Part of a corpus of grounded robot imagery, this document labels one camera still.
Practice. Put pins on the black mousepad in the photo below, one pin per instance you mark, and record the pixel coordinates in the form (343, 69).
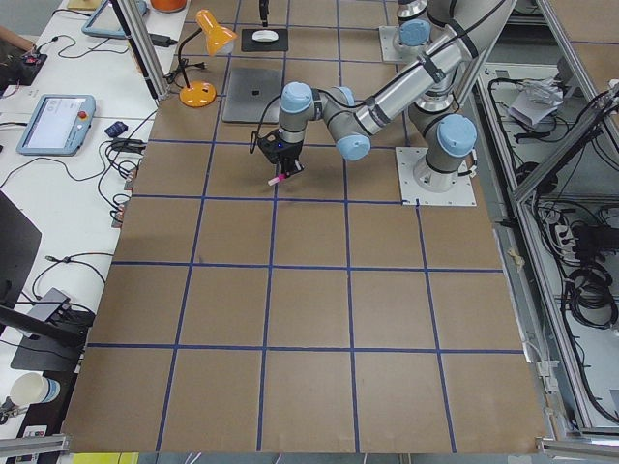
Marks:
(248, 45)

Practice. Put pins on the black power adapter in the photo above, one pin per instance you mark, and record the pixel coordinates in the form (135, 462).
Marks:
(161, 40)

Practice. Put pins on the dark blue pouch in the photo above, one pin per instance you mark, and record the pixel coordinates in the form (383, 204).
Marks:
(116, 129)

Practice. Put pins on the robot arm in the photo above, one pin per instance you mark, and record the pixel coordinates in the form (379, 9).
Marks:
(446, 36)
(348, 31)

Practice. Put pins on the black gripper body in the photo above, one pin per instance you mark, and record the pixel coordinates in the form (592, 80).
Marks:
(290, 153)

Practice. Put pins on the silver laptop notebook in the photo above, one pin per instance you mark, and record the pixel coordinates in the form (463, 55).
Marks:
(249, 91)

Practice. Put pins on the orange cylindrical container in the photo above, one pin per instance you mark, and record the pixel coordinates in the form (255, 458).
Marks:
(169, 6)

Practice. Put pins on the aluminium frame post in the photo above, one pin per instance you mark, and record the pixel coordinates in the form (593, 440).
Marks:
(130, 19)

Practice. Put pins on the black monitor stand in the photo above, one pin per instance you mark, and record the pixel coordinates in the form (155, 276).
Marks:
(55, 345)

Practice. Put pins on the white computer mouse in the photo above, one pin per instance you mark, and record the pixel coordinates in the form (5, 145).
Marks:
(264, 36)

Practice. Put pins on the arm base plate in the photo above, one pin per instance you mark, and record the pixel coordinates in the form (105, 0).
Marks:
(392, 51)
(421, 186)

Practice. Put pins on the blue teach pendant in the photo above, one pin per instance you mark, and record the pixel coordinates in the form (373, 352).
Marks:
(104, 23)
(58, 126)

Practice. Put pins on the white paper cup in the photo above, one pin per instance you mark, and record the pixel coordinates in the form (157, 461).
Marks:
(34, 388)

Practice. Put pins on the pink marker pen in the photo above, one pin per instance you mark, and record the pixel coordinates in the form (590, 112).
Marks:
(276, 180)

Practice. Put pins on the grey usb hub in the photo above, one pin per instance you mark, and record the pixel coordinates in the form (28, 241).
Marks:
(44, 308)

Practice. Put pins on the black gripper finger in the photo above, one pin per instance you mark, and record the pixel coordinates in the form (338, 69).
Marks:
(264, 12)
(284, 171)
(294, 167)

